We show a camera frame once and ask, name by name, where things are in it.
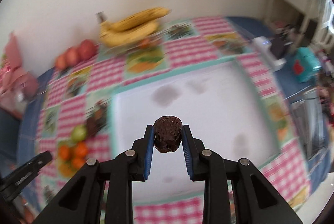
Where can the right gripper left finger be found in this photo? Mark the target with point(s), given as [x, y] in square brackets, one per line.
[99, 186]

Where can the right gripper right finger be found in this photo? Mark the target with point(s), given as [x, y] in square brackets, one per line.
[255, 199]

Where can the orange tangerine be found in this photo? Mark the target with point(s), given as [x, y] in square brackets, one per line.
[64, 153]

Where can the lowest dark dried date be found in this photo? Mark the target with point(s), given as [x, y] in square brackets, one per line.
[167, 134]

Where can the upper green jujube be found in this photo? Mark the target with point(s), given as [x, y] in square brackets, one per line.
[79, 133]

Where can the checkered fruit tablecloth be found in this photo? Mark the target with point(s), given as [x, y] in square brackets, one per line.
[62, 99]

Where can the pink flower bouquet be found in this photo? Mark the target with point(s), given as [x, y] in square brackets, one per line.
[18, 86]

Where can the silver remote control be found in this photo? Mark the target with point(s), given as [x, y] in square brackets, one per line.
[307, 114]

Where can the white tray with teal rim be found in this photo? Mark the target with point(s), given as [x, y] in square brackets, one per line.
[216, 99]

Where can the small left apple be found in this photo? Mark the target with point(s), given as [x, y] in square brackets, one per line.
[61, 63]

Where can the teal tin box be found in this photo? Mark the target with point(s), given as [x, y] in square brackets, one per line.
[305, 64]

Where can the middle red apple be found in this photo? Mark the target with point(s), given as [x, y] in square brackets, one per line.
[72, 56]

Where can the red apple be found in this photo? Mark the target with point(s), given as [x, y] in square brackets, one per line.
[72, 56]
[87, 49]

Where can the right red apple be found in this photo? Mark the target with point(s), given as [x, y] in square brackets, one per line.
[87, 49]

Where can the white power strip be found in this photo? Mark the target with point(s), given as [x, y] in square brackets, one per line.
[263, 46]

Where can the black power adapter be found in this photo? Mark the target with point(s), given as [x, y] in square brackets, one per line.
[280, 45]

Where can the lower banana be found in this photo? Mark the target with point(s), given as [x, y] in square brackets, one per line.
[112, 38]

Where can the banana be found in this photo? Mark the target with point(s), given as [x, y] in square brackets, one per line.
[137, 19]
[112, 38]

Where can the tangerine inside container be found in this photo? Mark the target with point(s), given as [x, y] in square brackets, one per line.
[145, 43]

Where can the clear plastic fruit container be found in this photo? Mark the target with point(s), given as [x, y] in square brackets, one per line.
[155, 40]

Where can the upper banana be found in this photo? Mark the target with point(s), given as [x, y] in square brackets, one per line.
[137, 19]

